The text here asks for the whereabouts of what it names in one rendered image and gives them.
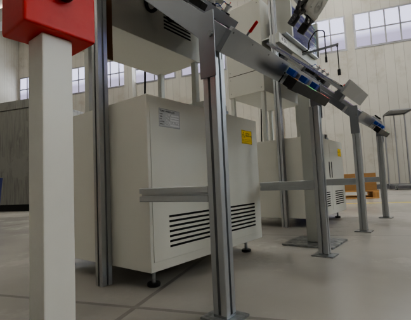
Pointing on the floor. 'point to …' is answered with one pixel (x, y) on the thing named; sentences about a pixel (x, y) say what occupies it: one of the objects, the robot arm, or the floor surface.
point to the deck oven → (13, 153)
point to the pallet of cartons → (365, 187)
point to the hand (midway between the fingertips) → (297, 26)
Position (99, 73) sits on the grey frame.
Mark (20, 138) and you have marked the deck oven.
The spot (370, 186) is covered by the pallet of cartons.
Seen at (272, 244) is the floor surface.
